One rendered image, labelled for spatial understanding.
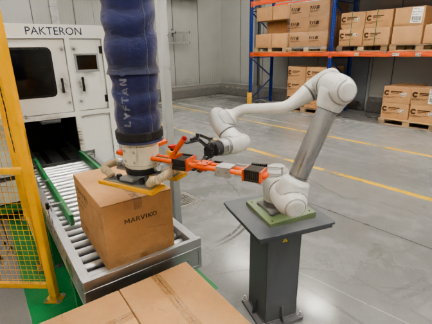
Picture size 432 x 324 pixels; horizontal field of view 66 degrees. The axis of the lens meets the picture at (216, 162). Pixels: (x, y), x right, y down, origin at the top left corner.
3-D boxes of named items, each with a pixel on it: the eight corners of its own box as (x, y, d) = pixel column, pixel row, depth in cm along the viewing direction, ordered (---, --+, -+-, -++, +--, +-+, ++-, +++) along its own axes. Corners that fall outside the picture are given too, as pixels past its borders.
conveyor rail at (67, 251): (26, 180, 351) (22, 164, 345) (31, 180, 354) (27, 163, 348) (86, 312, 172) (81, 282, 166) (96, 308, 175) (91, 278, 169)
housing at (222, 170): (215, 176, 142) (214, 166, 141) (222, 171, 148) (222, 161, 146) (229, 179, 139) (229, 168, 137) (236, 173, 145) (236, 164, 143)
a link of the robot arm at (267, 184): (284, 190, 208) (285, 157, 200) (295, 204, 191) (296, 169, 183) (259, 193, 206) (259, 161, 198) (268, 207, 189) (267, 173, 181)
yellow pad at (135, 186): (98, 183, 163) (96, 174, 162) (112, 177, 172) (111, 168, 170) (152, 196, 148) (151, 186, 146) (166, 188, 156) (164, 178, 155)
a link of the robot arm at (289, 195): (288, 206, 191) (304, 227, 171) (263, 200, 187) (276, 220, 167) (347, 76, 168) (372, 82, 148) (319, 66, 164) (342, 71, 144)
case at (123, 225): (81, 228, 227) (72, 173, 214) (137, 212, 248) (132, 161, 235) (110, 273, 180) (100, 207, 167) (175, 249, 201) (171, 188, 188)
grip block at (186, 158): (170, 170, 151) (170, 157, 149) (182, 163, 159) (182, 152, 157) (186, 172, 147) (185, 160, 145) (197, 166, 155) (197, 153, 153)
